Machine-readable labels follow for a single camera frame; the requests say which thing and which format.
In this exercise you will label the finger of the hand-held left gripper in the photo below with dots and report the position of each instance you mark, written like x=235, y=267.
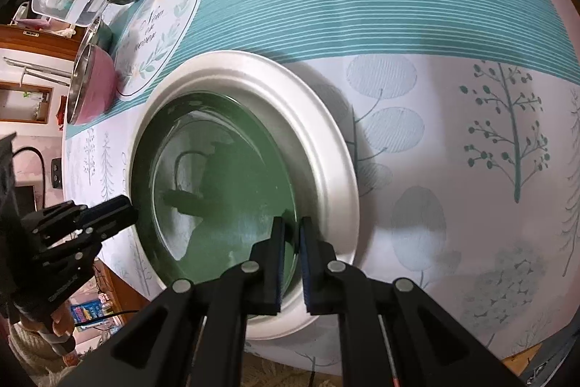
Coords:
x=68, y=253
x=115, y=212

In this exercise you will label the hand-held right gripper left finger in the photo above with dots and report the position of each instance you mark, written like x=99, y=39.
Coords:
x=281, y=262

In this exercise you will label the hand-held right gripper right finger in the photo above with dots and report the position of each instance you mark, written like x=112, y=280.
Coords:
x=304, y=264

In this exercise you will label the green glass plate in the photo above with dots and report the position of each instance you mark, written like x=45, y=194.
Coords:
x=217, y=187

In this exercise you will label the pink steel bowl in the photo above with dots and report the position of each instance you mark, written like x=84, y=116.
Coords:
x=97, y=92

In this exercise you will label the white plate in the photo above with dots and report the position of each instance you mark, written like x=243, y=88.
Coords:
x=317, y=142

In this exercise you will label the person's left forearm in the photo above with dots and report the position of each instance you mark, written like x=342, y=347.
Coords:
x=27, y=346

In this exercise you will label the person's left hand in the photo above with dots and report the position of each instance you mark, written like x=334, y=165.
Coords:
x=60, y=323

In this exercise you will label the colourful packet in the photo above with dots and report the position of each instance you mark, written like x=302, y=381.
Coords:
x=88, y=313

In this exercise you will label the red basket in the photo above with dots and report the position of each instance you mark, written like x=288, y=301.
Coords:
x=61, y=112

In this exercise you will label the wooden cabinet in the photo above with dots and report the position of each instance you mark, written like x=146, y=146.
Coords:
x=40, y=38

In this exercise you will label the printed tablecloth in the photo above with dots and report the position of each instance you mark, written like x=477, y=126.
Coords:
x=408, y=29

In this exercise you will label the black wall outlet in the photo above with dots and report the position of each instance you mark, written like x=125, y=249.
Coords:
x=56, y=174

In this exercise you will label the wooden wall niche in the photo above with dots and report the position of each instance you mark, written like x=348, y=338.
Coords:
x=27, y=101

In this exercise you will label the metal rail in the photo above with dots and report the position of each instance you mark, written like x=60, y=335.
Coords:
x=36, y=69

